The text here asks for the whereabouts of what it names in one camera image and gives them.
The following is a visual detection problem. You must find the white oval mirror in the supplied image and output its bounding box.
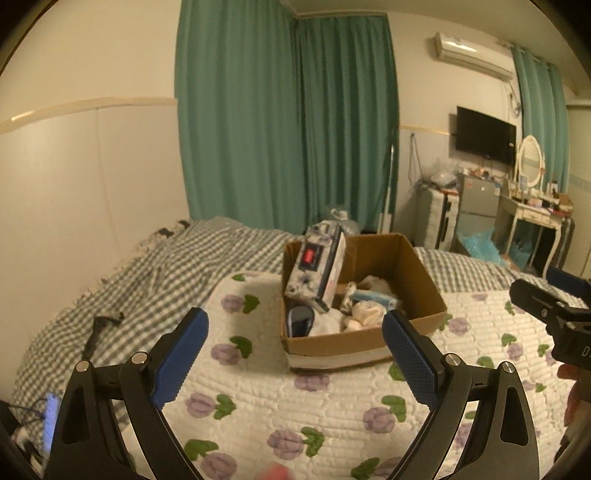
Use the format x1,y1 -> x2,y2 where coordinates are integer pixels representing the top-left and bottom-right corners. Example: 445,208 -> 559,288
514,134 -> 546,188

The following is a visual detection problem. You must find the person's right hand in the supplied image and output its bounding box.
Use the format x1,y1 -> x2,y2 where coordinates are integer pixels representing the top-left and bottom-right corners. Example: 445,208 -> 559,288
557,363 -> 591,428

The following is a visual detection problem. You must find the white air conditioner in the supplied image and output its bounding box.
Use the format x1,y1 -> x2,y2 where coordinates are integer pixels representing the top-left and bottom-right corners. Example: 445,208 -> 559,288
433,31 -> 516,82

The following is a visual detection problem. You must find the brown floral pillow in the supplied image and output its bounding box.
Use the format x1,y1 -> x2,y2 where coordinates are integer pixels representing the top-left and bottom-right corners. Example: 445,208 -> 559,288
147,220 -> 193,241

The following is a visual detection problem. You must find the knotted white sock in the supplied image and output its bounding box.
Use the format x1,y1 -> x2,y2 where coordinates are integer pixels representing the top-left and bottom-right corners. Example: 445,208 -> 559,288
359,275 -> 394,295

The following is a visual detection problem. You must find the large printed tissue pack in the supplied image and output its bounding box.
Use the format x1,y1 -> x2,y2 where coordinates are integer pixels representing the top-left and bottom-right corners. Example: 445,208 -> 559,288
283,222 -> 347,311

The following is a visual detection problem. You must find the white vanity table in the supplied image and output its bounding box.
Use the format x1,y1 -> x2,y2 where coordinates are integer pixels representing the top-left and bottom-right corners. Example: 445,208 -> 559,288
496,193 -> 572,278

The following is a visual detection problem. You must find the wide green curtain panel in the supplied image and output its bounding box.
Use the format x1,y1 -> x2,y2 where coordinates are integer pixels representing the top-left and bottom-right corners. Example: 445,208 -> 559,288
174,0 -> 302,232

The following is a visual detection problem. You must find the white mop pole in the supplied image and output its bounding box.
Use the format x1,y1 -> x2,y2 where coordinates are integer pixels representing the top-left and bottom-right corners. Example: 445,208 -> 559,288
378,129 -> 399,234

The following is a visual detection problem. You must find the brown cardboard box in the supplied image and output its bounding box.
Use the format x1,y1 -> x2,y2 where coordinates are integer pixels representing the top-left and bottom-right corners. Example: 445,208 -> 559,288
280,233 -> 448,374

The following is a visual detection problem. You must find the white ribbed suitcase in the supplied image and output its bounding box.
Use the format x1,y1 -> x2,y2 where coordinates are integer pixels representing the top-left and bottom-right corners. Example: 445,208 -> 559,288
412,185 -> 463,251

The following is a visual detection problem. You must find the black wall television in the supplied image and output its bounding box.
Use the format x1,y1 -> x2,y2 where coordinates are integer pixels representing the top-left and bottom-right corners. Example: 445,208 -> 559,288
455,105 -> 518,166

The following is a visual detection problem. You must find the clear plastic bag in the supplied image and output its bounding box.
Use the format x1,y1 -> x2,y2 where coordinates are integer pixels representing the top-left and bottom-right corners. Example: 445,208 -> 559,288
427,159 -> 461,188

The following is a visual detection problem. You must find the blue plastic bag pile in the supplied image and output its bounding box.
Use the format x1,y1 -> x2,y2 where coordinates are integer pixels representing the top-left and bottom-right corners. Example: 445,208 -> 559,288
457,230 -> 502,265

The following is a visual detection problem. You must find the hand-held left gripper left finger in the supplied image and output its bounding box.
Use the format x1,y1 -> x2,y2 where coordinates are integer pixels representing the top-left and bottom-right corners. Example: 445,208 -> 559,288
46,307 -> 209,480

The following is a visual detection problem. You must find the black hanging cable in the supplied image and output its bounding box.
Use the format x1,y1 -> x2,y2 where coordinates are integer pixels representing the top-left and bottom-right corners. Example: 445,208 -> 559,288
408,131 -> 424,191

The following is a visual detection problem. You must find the grey small fridge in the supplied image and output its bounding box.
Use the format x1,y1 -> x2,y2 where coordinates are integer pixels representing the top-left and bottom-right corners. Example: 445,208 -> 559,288
454,172 -> 502,241

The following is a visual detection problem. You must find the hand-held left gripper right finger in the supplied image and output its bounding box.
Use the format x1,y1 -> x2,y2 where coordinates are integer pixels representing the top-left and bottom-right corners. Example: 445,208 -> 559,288
382,308 -> 540,480

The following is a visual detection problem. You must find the cream cloth bundle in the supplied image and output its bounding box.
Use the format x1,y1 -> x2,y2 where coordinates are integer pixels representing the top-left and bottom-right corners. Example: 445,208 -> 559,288
343,302 -> 387,334

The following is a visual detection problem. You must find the white floral quilt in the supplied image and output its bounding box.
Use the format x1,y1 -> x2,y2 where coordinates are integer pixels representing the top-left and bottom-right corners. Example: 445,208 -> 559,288
122,271 -> 591,480

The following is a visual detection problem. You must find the grey checked bed sheet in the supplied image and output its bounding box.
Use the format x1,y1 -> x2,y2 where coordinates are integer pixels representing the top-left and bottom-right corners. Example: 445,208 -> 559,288
8,217 -> 591,467

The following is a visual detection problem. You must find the lit phone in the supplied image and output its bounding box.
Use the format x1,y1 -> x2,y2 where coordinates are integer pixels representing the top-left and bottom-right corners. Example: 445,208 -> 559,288
42,392 -> 62,457

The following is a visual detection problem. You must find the light blue white cloth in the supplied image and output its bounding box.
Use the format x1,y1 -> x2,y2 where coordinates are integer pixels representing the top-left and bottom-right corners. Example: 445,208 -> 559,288
348,288 -> 404,311

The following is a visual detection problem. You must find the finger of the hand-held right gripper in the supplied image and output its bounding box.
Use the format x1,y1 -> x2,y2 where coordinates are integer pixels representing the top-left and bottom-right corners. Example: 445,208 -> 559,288
549,266 -> 591,299
510,278 -> 591,332

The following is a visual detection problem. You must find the white cloth bundle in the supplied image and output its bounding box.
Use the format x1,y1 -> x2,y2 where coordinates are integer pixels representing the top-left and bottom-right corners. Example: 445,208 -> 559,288
313,307 -> 345,336

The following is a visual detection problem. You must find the corner green curtain panel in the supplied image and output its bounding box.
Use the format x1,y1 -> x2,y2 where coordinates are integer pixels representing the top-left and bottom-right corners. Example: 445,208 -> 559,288
293,14 -> 400,234

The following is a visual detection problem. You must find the green window curtain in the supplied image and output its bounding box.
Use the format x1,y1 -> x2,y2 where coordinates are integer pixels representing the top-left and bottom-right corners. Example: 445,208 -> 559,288
510,43 -> 570,186

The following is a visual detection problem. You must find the clear water jug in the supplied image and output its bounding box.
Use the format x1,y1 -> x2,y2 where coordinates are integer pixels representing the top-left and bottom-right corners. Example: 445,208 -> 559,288
322,205 -> 363,237

